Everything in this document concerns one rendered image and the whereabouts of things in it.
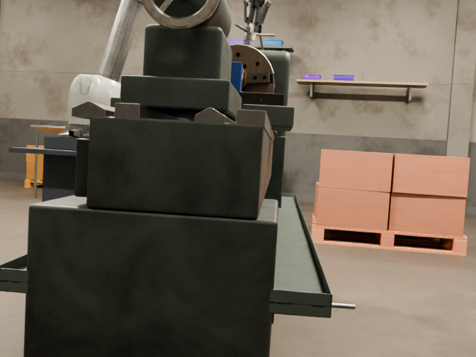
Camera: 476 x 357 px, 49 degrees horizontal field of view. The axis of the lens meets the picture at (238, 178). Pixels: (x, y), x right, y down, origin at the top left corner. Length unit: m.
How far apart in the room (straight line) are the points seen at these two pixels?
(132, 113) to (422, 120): 7.86
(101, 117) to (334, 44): 7.90
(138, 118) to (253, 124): 0.20
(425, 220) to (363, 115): 4.03
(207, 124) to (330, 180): 3.82
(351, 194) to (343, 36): 4.47
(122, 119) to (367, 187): 3.89
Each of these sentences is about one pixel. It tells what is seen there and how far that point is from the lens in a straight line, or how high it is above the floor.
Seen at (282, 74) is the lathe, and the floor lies 1.14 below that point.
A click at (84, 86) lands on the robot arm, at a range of 2.30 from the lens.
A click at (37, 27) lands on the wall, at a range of 10.40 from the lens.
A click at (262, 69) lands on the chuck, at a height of 1.13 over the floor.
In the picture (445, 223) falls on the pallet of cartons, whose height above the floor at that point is 0.26.
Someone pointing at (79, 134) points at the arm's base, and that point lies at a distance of 2.26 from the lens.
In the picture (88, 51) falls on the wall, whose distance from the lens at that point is 9.83.
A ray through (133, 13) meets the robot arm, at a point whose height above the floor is 1.38.
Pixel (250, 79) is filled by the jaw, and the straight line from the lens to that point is 2.18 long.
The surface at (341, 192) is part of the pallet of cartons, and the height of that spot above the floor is 0.47.
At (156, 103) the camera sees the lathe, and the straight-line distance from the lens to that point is 0.97.
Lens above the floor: 0.80
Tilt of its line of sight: 3 degrees down
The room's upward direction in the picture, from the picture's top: 3 degrees clockwise
